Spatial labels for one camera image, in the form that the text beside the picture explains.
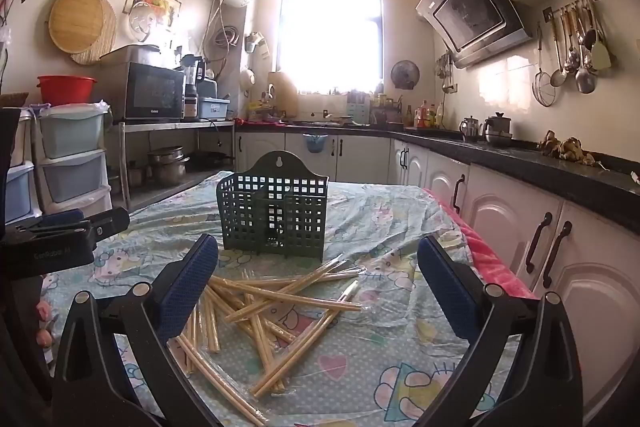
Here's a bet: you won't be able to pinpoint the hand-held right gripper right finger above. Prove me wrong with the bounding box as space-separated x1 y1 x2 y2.
416 235 583 427

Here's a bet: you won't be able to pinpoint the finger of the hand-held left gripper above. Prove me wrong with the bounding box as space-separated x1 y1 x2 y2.
10 207 132 240

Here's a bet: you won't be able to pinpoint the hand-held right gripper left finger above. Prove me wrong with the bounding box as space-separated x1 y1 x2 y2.
52 233 221 427

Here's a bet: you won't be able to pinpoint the pile of wooden chopsticks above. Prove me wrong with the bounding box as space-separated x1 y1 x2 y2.
172 254 366 427

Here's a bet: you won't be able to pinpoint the green plastic utensil holder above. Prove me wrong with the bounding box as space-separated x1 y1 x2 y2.
216 150 330 263

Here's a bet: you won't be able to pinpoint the small hanging utensils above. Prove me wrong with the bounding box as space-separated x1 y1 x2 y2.
435 52 456 82

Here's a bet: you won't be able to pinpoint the row of hanging kitchen utensils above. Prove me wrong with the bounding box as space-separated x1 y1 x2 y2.
542 0 613 95

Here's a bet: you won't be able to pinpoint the pink blanket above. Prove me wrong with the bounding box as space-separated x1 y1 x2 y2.
425 187 538 303

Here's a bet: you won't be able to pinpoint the blue plastic drawer unit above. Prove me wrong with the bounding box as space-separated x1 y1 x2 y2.
5 107 43 225

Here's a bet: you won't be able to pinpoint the stacked steel pots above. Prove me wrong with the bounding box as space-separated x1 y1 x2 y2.
146 146 191 188

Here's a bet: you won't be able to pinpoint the white lower kitchen cabinets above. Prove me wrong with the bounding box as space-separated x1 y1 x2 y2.
234 131 640 413

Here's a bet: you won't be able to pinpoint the metal shelf rack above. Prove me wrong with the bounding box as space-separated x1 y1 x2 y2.
107 119 236 210

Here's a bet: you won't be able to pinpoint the black frying pan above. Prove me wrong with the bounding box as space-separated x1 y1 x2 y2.
187 150 235 170

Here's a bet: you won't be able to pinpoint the cartoon printed tablecloth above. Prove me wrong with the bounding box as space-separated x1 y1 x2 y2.
40 169 526 427

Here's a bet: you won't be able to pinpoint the black microwave oven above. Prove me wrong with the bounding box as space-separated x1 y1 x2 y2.
100 61 187 124

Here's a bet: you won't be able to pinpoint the red plastic basin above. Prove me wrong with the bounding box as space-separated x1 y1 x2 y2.
37 75 98 105

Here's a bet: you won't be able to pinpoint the black kitchen countertop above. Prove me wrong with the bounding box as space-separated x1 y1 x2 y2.
235 119 640 235

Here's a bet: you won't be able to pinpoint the steel coffee press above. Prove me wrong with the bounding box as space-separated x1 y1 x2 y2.
460 116 483 142

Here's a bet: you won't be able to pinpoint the black blender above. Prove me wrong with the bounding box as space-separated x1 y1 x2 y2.
180 54 206 120

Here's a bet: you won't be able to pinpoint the steel kettle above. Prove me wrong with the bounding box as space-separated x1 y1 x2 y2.
482 112 513 145

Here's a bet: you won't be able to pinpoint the steel pan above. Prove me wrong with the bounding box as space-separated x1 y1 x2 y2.
100 44 163 68

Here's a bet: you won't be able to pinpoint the cluster of condiment bottles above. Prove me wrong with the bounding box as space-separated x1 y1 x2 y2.
405 99 446 129

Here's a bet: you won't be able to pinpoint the round woven straw tray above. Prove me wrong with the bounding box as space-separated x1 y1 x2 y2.
70 0 118 66

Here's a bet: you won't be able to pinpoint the ginger roots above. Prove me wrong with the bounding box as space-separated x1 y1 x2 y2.
537 130 596 166

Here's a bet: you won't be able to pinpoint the blue hanging bin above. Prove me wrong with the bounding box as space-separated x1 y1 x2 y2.
302 133 329 154

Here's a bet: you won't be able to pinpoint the pale blue drawer organizer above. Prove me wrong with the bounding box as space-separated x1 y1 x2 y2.
347 91 371 125

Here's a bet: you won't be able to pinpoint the glass pot lid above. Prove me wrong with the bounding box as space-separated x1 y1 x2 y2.
128 0 162 42

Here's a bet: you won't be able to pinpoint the round bamboo tray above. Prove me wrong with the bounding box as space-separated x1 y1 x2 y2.
48 0 104 54

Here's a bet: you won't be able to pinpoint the beige cutting board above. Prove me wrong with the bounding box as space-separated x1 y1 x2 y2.
266 72 299 118

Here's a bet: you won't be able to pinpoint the black range hood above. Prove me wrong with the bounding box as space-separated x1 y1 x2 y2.
415 0 533 69

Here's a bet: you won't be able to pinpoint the kitchen window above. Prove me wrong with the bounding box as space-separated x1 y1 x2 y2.
277 0 385 95

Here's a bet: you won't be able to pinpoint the round wall fan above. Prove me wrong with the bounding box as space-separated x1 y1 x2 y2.
391 60 420 88

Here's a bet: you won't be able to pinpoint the coiled metal hose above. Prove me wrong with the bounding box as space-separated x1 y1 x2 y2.
215 25 242 50

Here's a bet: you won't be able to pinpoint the fruit wall picture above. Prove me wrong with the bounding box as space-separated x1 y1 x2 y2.
122 0 181 28

